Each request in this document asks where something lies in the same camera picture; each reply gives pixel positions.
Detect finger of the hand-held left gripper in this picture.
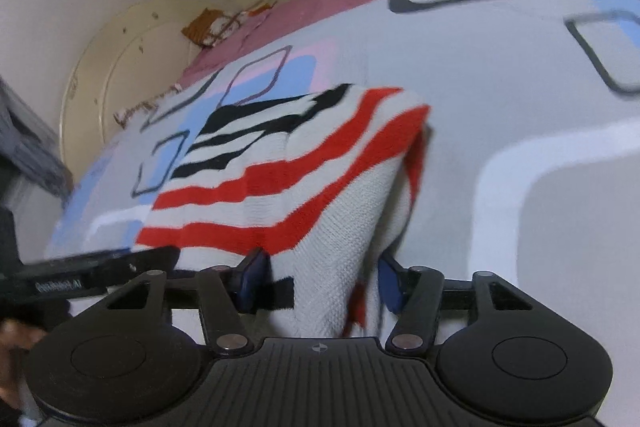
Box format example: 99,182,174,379
20,246,181,288

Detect grey printed blanket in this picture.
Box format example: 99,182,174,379
42,0,640,427

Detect white orange patterned pillow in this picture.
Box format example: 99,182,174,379
114,84,183,125

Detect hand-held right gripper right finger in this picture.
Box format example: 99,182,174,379
377,257,533,353

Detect person's left hand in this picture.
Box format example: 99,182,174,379
0,323,47,413

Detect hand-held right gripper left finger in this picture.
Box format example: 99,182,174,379
102,249,271,355

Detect red black white striped sweater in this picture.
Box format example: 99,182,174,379
135,84,433,338

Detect cream bed headboard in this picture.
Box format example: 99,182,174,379
59,0,206,168

